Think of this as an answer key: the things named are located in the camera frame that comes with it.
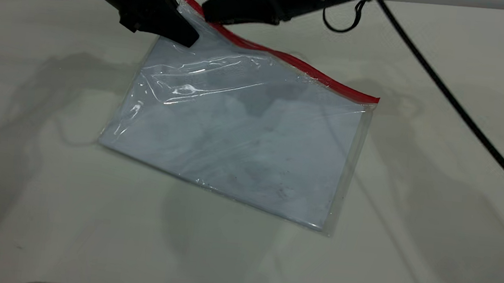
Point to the clear plastic zip bag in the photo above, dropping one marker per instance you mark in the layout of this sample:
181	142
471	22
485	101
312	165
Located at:
243	136

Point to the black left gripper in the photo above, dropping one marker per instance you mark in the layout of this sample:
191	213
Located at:
137	8

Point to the white paper sheets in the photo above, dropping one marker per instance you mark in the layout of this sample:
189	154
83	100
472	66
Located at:
242	145

